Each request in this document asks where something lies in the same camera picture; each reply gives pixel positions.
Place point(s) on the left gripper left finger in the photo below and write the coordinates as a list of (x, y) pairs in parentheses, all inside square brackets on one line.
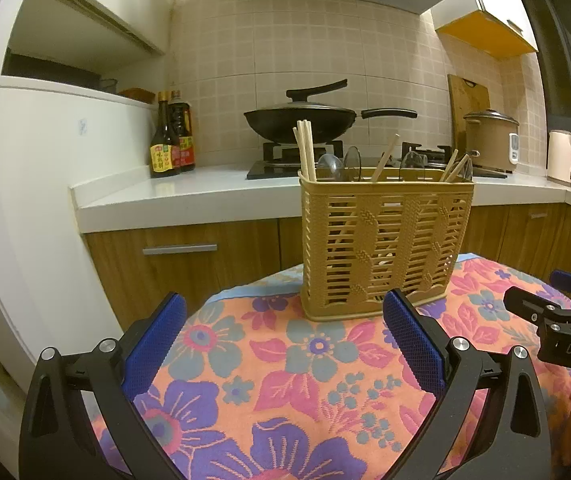
[(56, 437)]

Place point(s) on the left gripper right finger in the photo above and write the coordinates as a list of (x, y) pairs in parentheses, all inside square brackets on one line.
[(488, 420)]

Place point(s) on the white kitchen countertop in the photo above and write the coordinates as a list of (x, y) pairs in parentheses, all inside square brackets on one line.
[(223, 194)]

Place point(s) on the tan rice cooker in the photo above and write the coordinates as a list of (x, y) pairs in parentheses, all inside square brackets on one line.
[(494, 137)]

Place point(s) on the tan plastic utensil basket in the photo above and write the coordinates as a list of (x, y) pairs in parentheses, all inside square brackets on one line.
[(395, 229)]

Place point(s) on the wooden base cabinets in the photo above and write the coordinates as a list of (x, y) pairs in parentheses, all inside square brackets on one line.
[(137, 268)]

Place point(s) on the floral orange table cloth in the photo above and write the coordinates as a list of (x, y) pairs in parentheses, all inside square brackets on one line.
[(251, 389)]

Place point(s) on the wooden cutting board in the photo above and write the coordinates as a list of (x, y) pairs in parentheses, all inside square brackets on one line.
[(466, 96)]

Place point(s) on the white refrigerator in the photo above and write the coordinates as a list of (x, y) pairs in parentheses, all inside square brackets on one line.
[(61, 148)]

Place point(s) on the dark soy sauce bottle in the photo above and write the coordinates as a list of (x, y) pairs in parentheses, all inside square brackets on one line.
[(164, 150)]

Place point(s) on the red label sauce bottle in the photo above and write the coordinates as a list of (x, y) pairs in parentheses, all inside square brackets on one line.
[(181, 123)]

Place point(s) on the white upper shelf cabinet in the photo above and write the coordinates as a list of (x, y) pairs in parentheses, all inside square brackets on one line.
[(108, 45)]

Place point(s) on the yellow wall cabinet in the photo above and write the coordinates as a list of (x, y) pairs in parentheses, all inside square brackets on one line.
[(499, 28)]

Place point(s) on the black wok with handle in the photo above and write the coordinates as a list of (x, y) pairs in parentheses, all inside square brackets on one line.
[(276, 124)]

